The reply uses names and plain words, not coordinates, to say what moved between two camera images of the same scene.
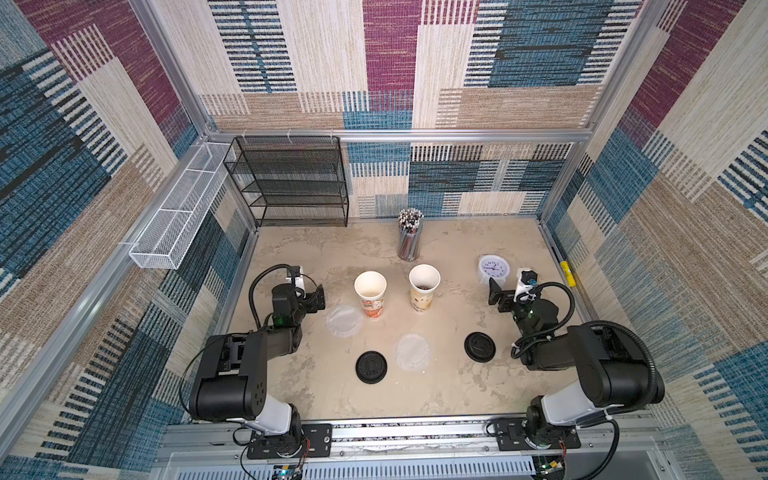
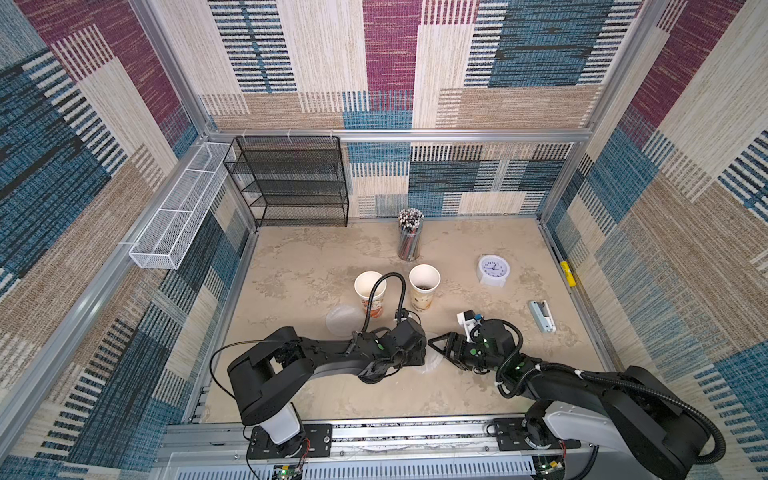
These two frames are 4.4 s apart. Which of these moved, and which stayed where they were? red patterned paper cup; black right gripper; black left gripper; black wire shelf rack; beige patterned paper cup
Moved: black right gripper; black left gripper
Stayed: black wire shelf rack; beige patterned paper cup; red patterned paper cup
